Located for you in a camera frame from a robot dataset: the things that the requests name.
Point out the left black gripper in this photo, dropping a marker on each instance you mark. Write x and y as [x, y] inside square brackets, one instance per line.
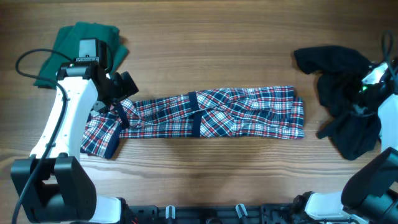
[129, 88]

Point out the black garment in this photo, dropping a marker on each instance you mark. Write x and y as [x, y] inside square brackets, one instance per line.
[338, 67]

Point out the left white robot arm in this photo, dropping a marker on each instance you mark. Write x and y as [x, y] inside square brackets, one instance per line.
[51, 183]

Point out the folded green cloth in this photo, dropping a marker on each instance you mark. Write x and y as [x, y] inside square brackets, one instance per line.
[67, 43]

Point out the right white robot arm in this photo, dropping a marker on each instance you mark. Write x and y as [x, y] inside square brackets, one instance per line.
[323, 164]

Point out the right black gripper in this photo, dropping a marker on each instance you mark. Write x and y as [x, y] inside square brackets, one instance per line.
[360, 109]

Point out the plaid red navy shirt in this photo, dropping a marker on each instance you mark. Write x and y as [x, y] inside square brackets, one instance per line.
[268, 112]

